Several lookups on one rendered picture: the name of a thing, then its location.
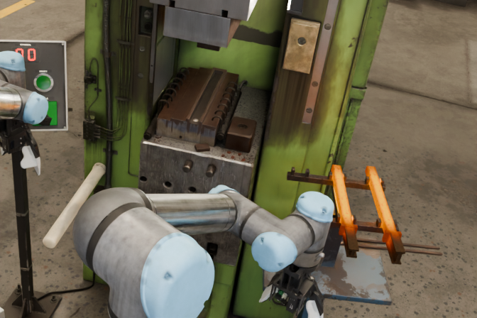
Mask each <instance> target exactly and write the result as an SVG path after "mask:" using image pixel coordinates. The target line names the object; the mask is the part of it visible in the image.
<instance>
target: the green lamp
mask: <svg viewBox="0 0 477 318"><path fill-rule="evenodd" d="M36 85H37V87H38V88H39V89H43V90H44V89H48V88H49V87H50V86H51V80H50V78H49V77H47V76H45V75H41V76H39V77H38V78H37V80H36Z"/></svg>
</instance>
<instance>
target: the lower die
mask: <svg viewBox="0 0 477 318"><path fill-rule="evenodd" d="M188 70H189V74H187V71H186V72H185V75H186V80H184V78H185V77H184V75H183V77H182V81H183V85H182V86H181V81H180V82H179V83H178V84H179V86H180V90H178V87H177V86H176V88H175V91H176V97H175V93H174V92H173V93H172V94H171V95H172V97H173V101H171V98H169V99H168V102H169V108H168V104H167V103H166V104H165V106H164V107H163V109H162V111H161V112H160V114H159V115H158V117H157V126H156V134H157V135H160V136H167V137H170V138H176V139H180V140H184V141H190V142H194V143H200V144H203V143H208V144H209V146H214V144H215V143H216V140H217V137H216V135H217V132H218V130H219V127H220V125H221V120H220V119H219V118H214V120H213V121H212V117H213V116H220V117H221V118H222V119H223V117H224V114H223V113H222V112H221V111H218V112H217V113H216V114H214V112H215V111H216V110H217V109H221V110H223V111H224V112H225V113H226V107H225V106H223V105H221V106H219V108H217V106H218V105H219V104H225V105H227V106H228V107H229V102H228V100H226V99H223V100H222V101H221V102H220V99H221V98H224V97H226V98H228V99H229V100H230V101H231V95H230V94H225V95H224V97H223V96H222V95H223V93H224V92H230V93H232V95H233V94H234V91H233V89H231V88H228V89H227V90H226V91H225V89H226V88H227V87H233V88H234V89H235V90H236V85H235V84H234V83H230V84H229V86H228V85H227V84H228V83H229V82H231V81H233V82H235V83H237V86H238V80H239V75H238V74H234V73H230V72H227V70H223V69H219V68H215V67H213V69H212V70H211V69H207V68H203V67H200V68H199V69H195V68H191V67H188ZM215 70H218V71H222V72H223V74H222V76H221V78H220V80H219V82H218V84H217V86H216V89H215V90H214V93H213V95H212V97H211V99H210V100H209V103H208V105H207V107H206V109H205V110H204V113H203V114H202V117H201V119H200V120H199V125H197V124H191V123H190V120H189V119H190V117H191V115H192V112H193V111H194V108H195V107H196V105H197V103H198V101H199V99H200V97H201V95H202V93H203V91H204V90H205V88H206V86H207V84H208V82H209V80H210V78H211V76H212V75H213V73H214V71H215ZM179 136H182V138H180V137H179Z"/></svg>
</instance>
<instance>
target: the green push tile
mask: <svg viewBox="0 0 477 318"><path fill-rule="evenodd" d="M47 115H48V116H49V117H50V118H52V120H51V122H50V126H57V102H48V112H47Z"/></svg>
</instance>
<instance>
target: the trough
mask: <svg viewBox="0 0 477 318"><path fill-rule="evenodd" d="M222 74H223V72H222V71H218V70H215V71H214V73H213V75H212V76H211V78H210V80H209V82H208V84H207V86H206V88H205V90H204V91H203V93H202V95H201V97H200V99H199V101H198V103H197V105H196V107H195V108H194V111H193V112H192V115H191V117H190V119H189V120H190V123H191V124H197V125H199V121H193V119H198V120H200V119H201V117H202V114H203V113H204V110H205V109H206V107H207V105H208V103H209V100H210V99H211V97H212V95H213V93H214V90H215V89H216V86H217V84H218V82H219V80H220V78H221V76H222Z"/></svg>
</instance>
